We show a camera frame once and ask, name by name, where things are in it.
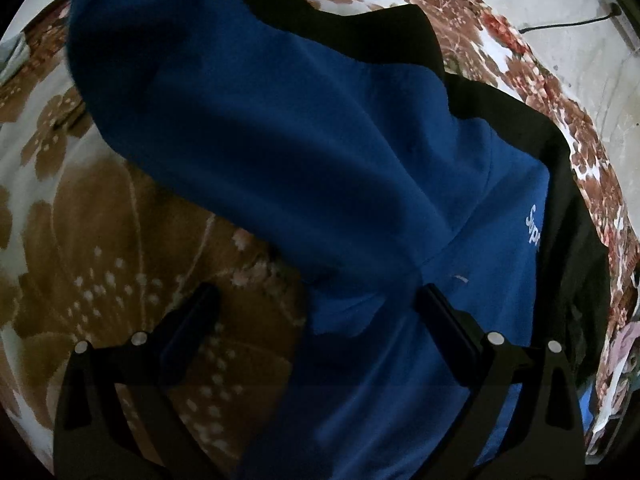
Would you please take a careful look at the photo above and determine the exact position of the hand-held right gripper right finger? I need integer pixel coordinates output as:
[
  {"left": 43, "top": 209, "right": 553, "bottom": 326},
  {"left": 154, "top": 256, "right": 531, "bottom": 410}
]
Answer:
[{"left": 414, "top": 283, "right": 587, "bottom": 480}]

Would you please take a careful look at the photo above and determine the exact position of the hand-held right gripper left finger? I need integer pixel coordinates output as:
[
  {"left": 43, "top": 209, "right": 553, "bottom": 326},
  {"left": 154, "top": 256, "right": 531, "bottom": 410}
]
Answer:
[{"left": 53, "top": 282, "right": 222, "bottom": 480}]

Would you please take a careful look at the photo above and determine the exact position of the blue and black sweatshirt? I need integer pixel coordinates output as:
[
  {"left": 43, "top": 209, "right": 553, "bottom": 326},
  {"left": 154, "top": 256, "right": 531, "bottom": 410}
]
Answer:
[{"left": 66, "top": 0, "right": 612, "bottom": 480}]

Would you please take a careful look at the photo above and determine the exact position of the brown floral blanket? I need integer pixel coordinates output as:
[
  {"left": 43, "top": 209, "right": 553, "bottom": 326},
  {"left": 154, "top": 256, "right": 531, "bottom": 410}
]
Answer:
[{"left": 0, "top": 0, "right": 307, "bottom": 480}]

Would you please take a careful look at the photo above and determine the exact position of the pink cloth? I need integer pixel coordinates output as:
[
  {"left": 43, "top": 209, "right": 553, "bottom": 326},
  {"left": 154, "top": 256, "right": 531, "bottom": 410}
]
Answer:
[{"left": 611, "top": 321, "right": 640, "bottom": 368}]

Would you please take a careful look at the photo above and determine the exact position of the white red floral bedsheet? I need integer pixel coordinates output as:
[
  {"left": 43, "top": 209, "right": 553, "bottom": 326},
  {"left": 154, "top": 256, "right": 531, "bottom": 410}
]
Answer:
[{"left": 280, "top": 0, "right": 640, "bottom": 456}]

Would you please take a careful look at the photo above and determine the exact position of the black cable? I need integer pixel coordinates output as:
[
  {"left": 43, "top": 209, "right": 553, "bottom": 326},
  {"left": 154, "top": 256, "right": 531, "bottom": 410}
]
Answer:
[{"left": 519, "top": 2, "right": 623, "bottom": 35}]

